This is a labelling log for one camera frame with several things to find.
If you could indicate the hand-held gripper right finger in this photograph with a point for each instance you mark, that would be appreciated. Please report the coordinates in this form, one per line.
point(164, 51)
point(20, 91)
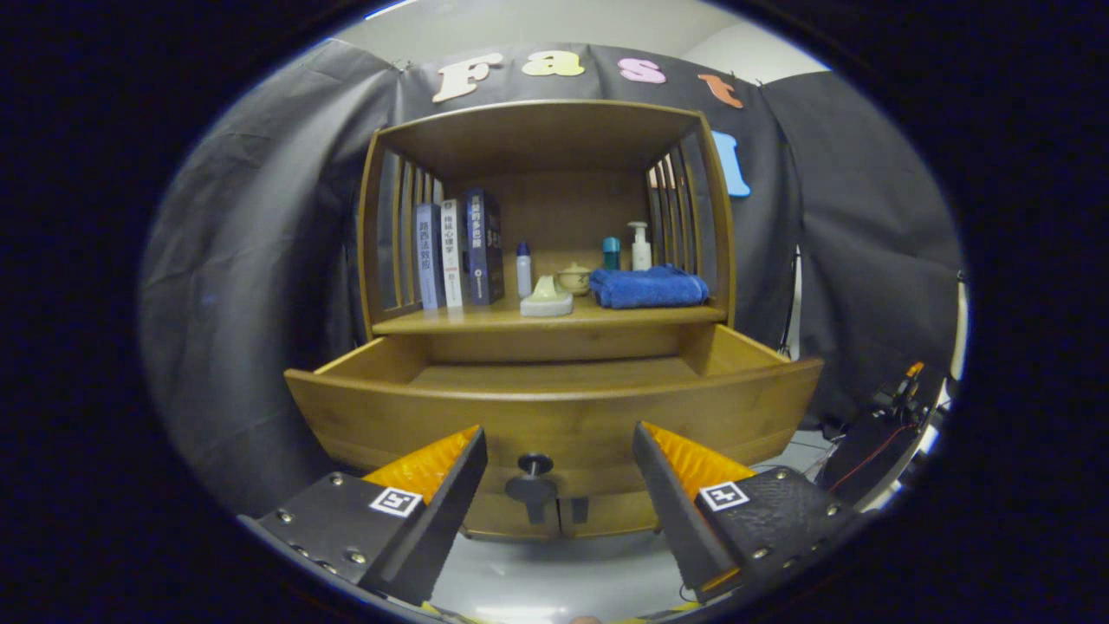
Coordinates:
point(671, 511)

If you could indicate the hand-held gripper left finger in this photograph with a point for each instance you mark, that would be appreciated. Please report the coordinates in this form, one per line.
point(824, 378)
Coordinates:
point(446, 511)

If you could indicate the black drawer knob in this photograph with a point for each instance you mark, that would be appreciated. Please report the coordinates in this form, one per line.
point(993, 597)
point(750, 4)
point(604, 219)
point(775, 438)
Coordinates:
point(530, 485)

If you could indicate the wooden drawer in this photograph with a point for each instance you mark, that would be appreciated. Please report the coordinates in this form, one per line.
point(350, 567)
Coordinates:
point(572, 416)

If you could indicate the pale green soap dish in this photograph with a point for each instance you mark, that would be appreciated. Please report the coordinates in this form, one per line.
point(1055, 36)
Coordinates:
point(548, 303)

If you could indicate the wooden cabinet door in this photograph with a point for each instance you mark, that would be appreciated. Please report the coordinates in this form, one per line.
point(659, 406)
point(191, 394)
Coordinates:
point(494, 525)
point(615, 520)

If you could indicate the wooden countertop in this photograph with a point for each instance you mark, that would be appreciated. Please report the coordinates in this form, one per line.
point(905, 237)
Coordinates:
point(485, 319)

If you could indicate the wooden cabinet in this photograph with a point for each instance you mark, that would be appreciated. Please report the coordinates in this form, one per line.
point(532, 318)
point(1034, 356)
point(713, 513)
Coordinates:
point(537, 139)

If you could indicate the black equipment with orange part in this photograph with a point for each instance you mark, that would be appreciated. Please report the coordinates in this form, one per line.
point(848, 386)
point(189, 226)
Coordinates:
point(858, 459)

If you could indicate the folded blue towel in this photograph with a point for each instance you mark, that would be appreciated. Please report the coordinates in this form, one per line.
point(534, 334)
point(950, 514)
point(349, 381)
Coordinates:
point(650, 288)

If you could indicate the white bottle with blue cap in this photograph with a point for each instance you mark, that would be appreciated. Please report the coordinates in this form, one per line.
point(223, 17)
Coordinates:
point(524, 273)

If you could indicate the beige lidded ceramic cup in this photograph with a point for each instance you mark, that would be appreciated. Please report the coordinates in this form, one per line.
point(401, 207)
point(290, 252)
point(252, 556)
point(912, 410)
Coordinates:
point(576, 279)

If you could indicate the light blue book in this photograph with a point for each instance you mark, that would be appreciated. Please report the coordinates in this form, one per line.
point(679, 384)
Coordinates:
point(429, 260)

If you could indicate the white book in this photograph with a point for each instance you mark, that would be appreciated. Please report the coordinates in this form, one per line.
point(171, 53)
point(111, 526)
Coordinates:
point(451, 256)

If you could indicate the white pump bottle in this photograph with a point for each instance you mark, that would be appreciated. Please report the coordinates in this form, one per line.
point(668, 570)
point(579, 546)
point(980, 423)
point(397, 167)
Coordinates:
point(641, 253)

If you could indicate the dark blue book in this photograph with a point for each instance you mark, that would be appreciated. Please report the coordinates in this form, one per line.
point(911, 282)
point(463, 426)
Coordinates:
point(476, 251)

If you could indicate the teal bottle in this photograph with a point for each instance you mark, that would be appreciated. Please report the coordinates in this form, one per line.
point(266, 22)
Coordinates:
point(612, 253)

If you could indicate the black backdrop cloth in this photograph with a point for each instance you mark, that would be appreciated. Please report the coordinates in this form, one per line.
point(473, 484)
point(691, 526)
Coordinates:
point(277, 260)

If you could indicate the white upright panel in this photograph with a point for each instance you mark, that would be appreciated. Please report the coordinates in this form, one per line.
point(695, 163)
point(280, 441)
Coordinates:
point(957, 329)

